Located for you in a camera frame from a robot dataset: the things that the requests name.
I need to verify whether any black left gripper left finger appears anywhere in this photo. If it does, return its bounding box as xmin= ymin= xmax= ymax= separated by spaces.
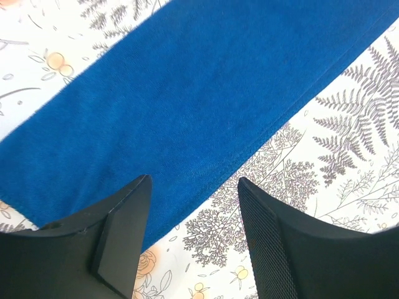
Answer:
xmin=1 ymin=175 xmax=152 ymax=298

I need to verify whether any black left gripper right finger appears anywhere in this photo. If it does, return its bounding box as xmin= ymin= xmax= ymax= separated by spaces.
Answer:
xmin=238 ymin=178 xmax=398 ymax=299

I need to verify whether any blue towel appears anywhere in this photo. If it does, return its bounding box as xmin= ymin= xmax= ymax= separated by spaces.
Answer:
xmin=1 ymin=1 xmax=398 ymax=249

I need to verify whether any floral patterned table mat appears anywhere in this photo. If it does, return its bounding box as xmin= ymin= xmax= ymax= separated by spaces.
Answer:
xmin=1 ymin=1 xmax=398 ymax=298

